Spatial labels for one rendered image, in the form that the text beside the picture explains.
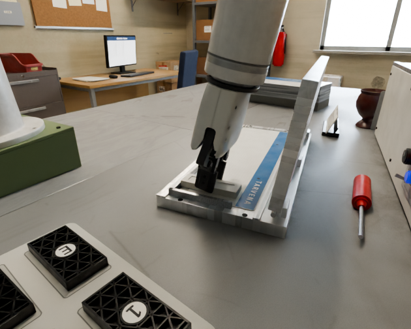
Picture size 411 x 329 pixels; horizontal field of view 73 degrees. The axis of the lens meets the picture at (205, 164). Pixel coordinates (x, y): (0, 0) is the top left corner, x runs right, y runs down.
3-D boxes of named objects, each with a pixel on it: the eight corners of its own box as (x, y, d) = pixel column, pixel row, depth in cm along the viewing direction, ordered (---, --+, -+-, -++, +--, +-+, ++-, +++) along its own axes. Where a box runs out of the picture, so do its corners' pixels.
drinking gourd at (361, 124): (366, 121, 92) (375, 87, 87) (387, 129, 84) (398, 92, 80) (344, 123, 90) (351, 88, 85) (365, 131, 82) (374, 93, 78)
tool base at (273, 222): (237, 130, 83) (237, 119, 81) (310, 140, 75) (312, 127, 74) (156, 206, 46) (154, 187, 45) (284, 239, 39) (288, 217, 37)
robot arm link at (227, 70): (222, 49, 42) (217, 69, 44) (197, 51, 35) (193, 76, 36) (275, 62, 40) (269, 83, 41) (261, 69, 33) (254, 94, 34)
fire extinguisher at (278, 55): (273, 64, 392) (277, 25, 371) (286, 65, 383) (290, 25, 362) (269, 66, 381) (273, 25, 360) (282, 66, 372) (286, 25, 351)
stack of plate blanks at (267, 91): (229, 98, 128) (229, 77, 124) (244, 93, 137) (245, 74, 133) (317, 111, 104) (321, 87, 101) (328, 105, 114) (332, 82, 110)
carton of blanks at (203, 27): (196, 40, 410) (195, 19, 399) (204, 40, 426) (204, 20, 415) (220, 40, 388) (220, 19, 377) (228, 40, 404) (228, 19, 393)
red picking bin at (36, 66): (14, 69, 260) (9, 52, 253) (45, 70, 252) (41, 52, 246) (-7, 72, 241) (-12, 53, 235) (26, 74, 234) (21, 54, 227)
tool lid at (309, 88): (321, 55, 67) (329, 56, 66) (300, 130, 75) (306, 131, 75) (301, 78, 30) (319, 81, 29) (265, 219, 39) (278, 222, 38)
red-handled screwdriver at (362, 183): (351, 185, 53) (355, 172, 51) (368, 188, 51) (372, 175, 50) (346, 241, 38) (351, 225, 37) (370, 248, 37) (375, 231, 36)
